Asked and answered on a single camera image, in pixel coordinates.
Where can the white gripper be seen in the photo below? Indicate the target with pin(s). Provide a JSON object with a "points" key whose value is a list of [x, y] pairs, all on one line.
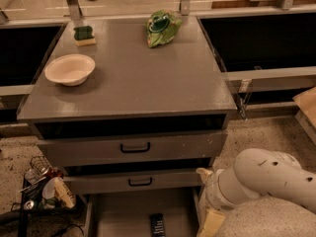
{"points": [[212, 192]]}

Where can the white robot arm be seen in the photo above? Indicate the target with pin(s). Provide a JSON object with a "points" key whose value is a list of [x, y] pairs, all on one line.
{"points": [[255, 173]]}

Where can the grey middle drawer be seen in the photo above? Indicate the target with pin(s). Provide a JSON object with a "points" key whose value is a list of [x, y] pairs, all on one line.
{"points": [[133, 181]]}

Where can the grey top drawer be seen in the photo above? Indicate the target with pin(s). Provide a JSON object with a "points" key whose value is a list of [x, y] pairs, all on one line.
{"points": [[128, 149]]}

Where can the grey drawer cabinet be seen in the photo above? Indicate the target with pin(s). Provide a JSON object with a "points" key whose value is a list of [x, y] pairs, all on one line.
{"points": [[135, 90]]}

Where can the grey open bottom drawer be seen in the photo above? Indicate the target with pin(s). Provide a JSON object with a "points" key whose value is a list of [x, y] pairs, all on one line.
{"points": [[127, 214]]}

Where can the brown cardboard box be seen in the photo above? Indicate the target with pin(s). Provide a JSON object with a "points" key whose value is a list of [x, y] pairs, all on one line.
{"points": [[306, 101]]}

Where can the white cup in rack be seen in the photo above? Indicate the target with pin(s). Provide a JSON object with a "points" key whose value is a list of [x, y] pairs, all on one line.
{"points": [[48, 190]]}

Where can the green chip bag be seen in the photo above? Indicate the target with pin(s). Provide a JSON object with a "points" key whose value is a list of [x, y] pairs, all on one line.
{"points": [[162, 27]]}

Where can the white paper bowl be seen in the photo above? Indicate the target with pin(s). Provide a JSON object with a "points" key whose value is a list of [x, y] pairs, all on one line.
{"points": [[70, 70]]}

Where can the green yellow sponge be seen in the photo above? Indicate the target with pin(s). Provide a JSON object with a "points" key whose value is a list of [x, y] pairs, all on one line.
{"points": [[84, 35]]}

